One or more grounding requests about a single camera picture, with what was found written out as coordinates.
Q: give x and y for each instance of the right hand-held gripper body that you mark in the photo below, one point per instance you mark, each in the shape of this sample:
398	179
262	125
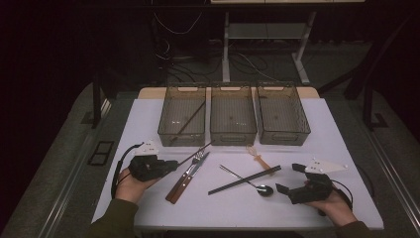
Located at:
315	191

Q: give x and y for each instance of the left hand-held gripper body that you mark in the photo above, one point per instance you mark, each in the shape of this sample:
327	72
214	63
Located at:
147	168

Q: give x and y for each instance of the long metal spoon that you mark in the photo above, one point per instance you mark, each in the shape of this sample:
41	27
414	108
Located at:
265	190

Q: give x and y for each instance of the person's left hand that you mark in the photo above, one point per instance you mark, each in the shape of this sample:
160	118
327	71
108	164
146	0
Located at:
128	188

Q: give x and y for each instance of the person's right hand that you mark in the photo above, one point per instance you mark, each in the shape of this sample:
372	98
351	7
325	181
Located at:
336	210

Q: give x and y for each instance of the small wooden fork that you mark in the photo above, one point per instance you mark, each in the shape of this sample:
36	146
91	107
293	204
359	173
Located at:
262	162

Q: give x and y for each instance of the white table sheet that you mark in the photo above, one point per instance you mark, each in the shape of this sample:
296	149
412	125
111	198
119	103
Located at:
231	211

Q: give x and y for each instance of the black upright stand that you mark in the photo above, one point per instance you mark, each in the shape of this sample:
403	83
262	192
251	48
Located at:
367	105
96	105

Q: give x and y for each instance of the black slanted stand leg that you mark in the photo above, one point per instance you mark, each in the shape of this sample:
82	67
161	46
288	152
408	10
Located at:
363	76

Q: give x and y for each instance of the white metal desk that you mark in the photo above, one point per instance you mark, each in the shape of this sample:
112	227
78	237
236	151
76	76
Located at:
225	49

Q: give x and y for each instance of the metal floor rail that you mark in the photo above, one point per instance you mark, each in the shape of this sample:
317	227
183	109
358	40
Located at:
69	185
396	178

